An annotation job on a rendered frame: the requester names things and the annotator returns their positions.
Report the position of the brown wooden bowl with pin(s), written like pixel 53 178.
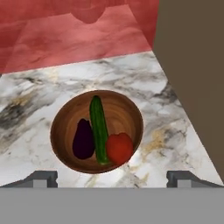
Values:
pixel 122 113

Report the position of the dark purple eggplant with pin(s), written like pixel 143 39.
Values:
pixel 83 140

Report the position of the green cucumber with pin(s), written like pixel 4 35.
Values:
pixel 98 125

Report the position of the brown cabinet side panel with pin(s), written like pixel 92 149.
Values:
pixel 192 81

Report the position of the red bell pepper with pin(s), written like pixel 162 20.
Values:
pixel 119 148

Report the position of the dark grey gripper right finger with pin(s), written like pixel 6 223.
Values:
pixel 180 176

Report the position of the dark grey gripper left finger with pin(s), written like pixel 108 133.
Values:
pixel 43 176

